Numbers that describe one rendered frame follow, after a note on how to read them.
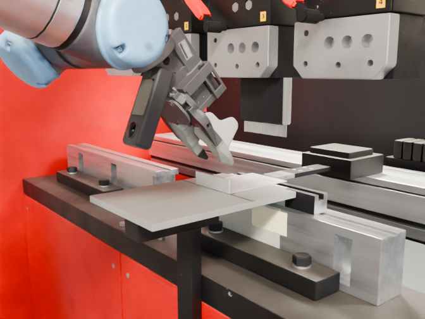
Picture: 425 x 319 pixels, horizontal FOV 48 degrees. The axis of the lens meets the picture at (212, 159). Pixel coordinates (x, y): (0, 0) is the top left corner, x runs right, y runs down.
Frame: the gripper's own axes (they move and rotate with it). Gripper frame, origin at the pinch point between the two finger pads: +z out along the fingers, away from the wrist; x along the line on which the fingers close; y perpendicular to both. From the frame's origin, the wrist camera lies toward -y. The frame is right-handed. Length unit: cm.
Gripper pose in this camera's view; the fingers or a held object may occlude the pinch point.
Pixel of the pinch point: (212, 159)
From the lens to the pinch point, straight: 76.0
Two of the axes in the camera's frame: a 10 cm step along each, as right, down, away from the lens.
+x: -6.2, -1.4, 7.7
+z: 5.0, 6.8, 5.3
